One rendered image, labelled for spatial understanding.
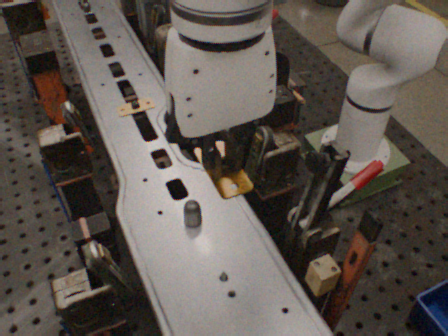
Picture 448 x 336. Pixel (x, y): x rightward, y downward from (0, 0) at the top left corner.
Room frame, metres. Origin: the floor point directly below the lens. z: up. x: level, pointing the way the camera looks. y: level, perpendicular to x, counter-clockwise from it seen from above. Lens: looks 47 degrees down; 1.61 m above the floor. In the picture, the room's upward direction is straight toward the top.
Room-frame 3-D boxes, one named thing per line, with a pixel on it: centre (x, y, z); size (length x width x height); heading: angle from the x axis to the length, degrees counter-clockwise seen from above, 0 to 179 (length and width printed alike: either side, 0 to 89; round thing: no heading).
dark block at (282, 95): (0.64, -0.09, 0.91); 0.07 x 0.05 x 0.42; 115
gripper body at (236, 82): (0.33, 0.00, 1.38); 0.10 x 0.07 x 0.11; 115
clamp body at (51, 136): (0.63, 0.33, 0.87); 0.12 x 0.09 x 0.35; 115
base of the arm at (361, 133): (0.84, -0.36, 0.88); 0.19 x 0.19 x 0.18
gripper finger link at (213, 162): (0.32, 0.02, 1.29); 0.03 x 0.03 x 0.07; 25
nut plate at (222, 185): (0.33, 0.00, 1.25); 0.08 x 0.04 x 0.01; 25
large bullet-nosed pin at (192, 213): (0.45, 0.05, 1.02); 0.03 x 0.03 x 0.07
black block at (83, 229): (0.44, 0.24, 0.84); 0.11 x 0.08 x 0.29; 115
